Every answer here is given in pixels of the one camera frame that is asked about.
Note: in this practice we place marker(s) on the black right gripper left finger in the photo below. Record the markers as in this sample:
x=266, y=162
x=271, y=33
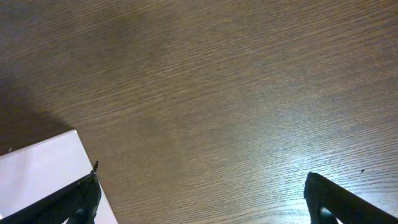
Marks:
x=75, y=203

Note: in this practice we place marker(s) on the pink cardboard box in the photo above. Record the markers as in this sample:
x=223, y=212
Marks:
x=34, y=172

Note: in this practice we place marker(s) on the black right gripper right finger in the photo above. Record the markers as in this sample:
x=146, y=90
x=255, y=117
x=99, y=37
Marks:
x=327, y=202

